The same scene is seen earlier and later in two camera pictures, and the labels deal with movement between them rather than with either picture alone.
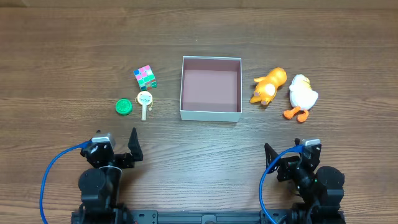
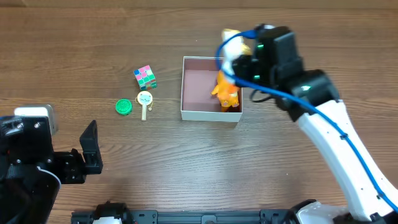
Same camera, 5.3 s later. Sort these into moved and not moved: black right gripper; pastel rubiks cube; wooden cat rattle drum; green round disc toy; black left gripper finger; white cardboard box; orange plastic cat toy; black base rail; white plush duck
Moved: orange plastic cat toy; black right gripper; black left gripper finger; white plush duck
Not moved: black base rail; white cardboard box; wooden cat rattle drum; pastel rubiks cube; green round disc toy
